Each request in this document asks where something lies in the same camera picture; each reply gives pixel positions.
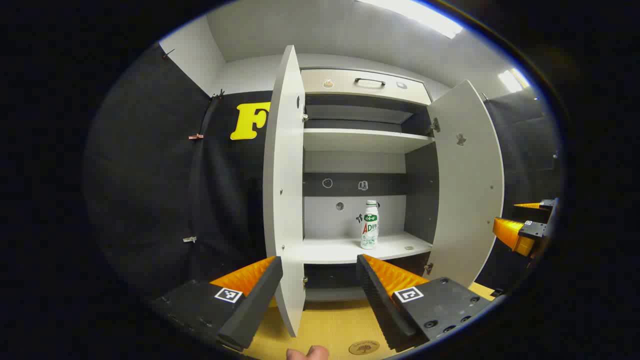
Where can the white clip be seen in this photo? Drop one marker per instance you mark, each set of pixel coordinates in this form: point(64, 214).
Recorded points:
point(190, 239)

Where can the white bottle green label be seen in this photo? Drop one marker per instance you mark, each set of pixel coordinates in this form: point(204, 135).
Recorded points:
point(369, 230)

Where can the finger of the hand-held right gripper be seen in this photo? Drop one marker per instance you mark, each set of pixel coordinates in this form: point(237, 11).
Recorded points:
point(507, 231)
point(530, 205)

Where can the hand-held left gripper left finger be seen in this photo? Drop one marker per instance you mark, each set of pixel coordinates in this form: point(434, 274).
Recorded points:
point(255, 310)

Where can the red clip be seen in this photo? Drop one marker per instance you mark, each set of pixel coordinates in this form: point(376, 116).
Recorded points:
point(196, 136)

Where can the white cabinet shelf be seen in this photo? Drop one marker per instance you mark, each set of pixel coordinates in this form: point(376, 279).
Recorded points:
point(360, 140)
point(330, 250)

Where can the black backdrop cloth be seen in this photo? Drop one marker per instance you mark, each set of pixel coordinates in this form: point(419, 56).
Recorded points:
point(150, 175)

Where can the white cabinet door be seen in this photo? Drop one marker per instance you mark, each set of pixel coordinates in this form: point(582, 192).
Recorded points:
point(285, 200)
point(470, 200)

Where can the small ceiling light panel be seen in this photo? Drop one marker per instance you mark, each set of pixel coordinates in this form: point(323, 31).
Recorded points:
point(510, 81)

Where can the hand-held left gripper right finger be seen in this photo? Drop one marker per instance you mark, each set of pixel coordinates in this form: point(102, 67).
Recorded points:
point(380, 305)

